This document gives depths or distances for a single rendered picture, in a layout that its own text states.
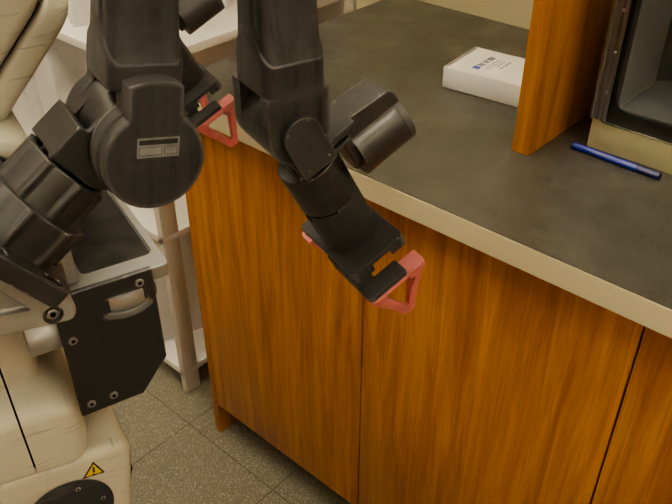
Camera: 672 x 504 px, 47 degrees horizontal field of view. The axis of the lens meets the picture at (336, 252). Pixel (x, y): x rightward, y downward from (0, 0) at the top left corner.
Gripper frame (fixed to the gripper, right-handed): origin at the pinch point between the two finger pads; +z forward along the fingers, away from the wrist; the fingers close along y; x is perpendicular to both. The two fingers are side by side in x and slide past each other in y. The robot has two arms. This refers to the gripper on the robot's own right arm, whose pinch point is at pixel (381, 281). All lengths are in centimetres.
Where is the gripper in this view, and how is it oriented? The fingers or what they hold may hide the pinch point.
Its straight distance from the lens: 84.0
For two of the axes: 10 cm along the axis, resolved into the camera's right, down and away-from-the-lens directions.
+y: -5.2, -5.0, 7.0
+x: -7.6, 6.4, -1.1
